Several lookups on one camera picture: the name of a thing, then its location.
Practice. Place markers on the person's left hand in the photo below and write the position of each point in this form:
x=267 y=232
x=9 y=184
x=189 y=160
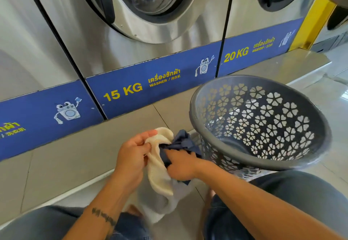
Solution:
x=130 y=161

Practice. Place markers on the person's right hand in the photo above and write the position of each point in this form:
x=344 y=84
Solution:
x=182 y=166

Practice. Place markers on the person's left thumb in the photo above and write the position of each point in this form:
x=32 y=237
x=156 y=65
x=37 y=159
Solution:
x=144 y=148

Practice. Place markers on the person's right fingers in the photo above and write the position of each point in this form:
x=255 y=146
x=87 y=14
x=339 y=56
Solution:
x=174 y=161

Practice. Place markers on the cream cloth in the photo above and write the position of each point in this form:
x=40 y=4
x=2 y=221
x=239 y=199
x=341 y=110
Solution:
x=159 y=172

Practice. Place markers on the dark blue cloth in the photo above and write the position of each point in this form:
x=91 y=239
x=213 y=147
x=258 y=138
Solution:
x=180 y=142

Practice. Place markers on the white mesh cloth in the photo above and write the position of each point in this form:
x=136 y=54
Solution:
x=165 y=204

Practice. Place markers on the person's left forearm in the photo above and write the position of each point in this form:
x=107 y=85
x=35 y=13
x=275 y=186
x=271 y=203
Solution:
x=103 y=207

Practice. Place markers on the person's right forearm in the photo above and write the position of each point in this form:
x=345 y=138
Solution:
x=258 y=204

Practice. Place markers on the person's right leg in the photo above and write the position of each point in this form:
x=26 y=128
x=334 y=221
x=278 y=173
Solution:
x=207 y=210

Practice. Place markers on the person's leg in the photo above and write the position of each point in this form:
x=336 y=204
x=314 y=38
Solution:
x=207 y=210
x=134 y=212

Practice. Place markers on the person's left leg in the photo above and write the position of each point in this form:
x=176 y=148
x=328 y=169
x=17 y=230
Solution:
x=134 y=212

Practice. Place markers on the grey plastic laundry basket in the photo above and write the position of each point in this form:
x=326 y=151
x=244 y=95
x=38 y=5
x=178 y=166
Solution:
x=261 y=123

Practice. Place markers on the stainless steel washing machine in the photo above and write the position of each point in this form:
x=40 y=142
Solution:
x=30 y=44
x=335 y=30
x=244 y=20
x=89 y=44

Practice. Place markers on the blue denim shorts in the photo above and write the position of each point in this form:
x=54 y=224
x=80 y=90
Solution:
x=299 y=193

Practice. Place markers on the round washing machine door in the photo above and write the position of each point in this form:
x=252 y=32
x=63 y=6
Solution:
x=163 y=9

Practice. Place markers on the yellow post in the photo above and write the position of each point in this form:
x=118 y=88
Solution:
x=312 y=22

